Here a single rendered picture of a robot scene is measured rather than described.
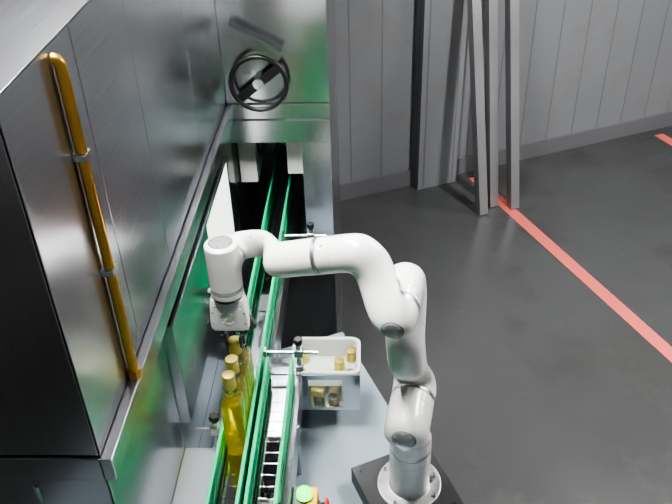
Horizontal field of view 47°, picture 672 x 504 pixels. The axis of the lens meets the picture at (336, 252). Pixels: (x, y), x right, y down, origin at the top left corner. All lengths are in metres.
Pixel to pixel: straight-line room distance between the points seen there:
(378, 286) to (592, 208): 3.69
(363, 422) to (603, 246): 2.68
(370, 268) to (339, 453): 0.96
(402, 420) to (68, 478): 0.85
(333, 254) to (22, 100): 0.81
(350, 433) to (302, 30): 1.37
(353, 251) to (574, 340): 2.61
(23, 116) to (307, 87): 1.69
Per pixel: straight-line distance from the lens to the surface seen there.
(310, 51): 2.77
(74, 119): 1.40
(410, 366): 1.97
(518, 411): 3.82
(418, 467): 2.28
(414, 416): 2.06
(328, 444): 2.62
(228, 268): 1.92
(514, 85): 4.99
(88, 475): 1.64
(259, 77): 2.78
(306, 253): 1.81
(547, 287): 4.58
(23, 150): 1.25
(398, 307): 1.77
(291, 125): 2.89
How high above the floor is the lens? 2.73
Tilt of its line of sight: 35 degrees down
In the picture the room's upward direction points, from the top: 2 degrees counter-clockwise
